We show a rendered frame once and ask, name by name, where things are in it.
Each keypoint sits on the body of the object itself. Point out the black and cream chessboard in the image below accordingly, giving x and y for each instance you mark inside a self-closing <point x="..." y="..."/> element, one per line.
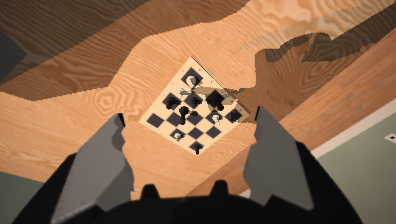
<point x="200" y="128"/>

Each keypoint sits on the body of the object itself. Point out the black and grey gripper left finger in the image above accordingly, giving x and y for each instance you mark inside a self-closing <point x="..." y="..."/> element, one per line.
<point x="87" y="184"/>

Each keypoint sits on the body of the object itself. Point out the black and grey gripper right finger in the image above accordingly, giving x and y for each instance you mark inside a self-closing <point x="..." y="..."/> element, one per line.
<point x="284" y="176"/>

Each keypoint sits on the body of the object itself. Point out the white chess pawn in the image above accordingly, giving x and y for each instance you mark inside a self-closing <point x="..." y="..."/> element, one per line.
<point x="177" y="135"/>
<point x="180" y="92"/>
<point x="215" y="118"/>

